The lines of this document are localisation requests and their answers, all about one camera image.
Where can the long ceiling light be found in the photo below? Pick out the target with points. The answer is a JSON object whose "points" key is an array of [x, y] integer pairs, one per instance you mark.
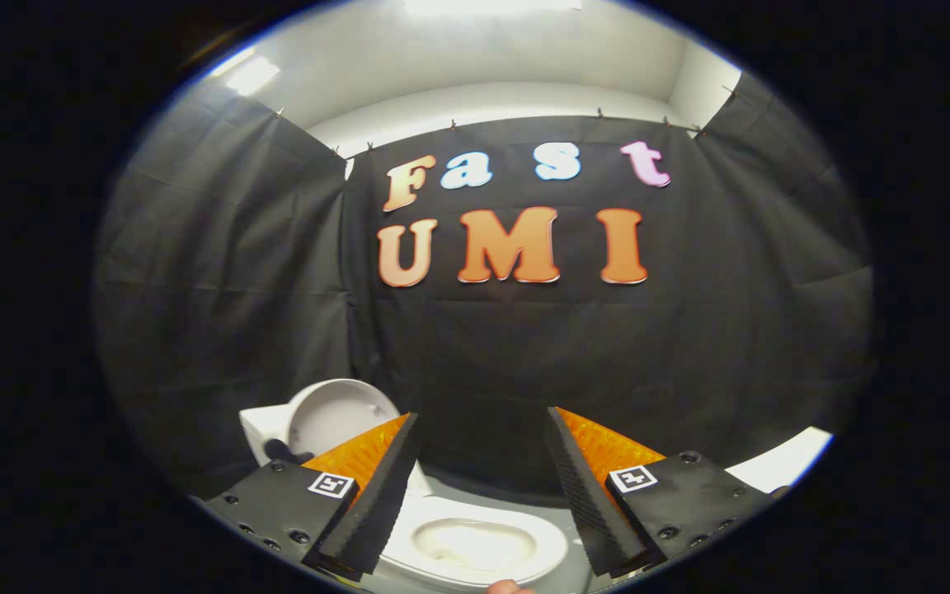
{"points": [[491, 5]]}

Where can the white panelled cabinet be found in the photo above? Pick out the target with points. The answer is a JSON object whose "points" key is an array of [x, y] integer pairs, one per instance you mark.
{"points": [[780, 462]]}

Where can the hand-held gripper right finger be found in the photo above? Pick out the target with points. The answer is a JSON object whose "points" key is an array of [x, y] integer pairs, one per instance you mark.
{"points": [[586, 503]]}

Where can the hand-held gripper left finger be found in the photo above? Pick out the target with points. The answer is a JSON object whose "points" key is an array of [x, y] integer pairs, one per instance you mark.
{"points": [[376, 503]]}

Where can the white toilet seat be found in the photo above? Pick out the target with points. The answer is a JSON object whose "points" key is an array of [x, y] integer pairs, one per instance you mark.
{"points": [[553, 540]]}

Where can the small ceiling light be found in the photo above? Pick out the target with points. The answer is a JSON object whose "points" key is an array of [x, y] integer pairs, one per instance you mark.
{"points": [[251, 74]]}

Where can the white toilet lid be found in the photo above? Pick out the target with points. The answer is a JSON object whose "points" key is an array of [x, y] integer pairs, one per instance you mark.
{"points": [[343, 417]]}

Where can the white toilet body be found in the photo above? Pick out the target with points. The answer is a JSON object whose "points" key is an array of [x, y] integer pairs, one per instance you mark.
{"points": [[475, 549]]}

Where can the black backdrop cloth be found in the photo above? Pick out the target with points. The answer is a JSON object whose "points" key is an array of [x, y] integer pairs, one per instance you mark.
{"points": [[524, 371]]}

